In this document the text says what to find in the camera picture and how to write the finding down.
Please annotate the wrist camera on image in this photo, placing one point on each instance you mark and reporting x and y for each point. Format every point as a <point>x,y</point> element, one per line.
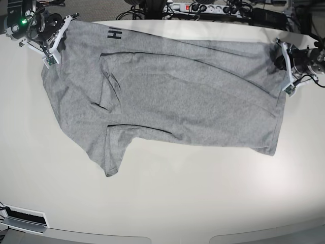
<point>52,59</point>
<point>290,90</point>

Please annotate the white power strip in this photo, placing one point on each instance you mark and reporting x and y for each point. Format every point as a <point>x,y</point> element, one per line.
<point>190,9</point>

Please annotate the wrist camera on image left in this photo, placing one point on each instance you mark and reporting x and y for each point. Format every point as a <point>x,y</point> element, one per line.
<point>52,59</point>

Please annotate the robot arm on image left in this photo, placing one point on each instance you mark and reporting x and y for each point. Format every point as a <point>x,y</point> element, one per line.
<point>17,10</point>

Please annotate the table cable grommet box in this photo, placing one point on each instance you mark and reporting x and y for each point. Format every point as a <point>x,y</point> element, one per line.
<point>25,220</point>

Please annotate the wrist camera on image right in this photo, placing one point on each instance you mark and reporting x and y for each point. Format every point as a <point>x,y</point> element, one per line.
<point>290,90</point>

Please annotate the black power adapter box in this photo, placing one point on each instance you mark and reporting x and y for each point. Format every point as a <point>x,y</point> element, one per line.
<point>267,18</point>

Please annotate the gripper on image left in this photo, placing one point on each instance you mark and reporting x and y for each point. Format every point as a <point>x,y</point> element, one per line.
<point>45,31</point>

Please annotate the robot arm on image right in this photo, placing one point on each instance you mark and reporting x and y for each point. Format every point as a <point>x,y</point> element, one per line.
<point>321,72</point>

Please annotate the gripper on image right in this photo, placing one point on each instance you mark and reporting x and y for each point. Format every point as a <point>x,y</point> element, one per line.
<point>297,62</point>

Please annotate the grey t-shirt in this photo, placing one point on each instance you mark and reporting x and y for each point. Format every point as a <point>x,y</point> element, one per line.
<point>113,85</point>

